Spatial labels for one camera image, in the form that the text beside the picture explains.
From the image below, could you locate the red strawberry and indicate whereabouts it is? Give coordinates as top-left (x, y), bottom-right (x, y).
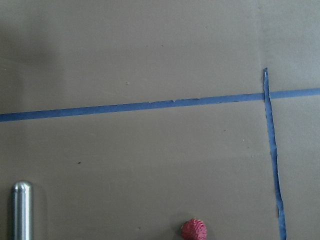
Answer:
top-left (181, 218), bottom-right (208, 240)

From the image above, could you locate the steel muddler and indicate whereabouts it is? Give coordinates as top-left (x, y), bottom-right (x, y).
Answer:
top-left (12, 180), bottom-right (34, 240)

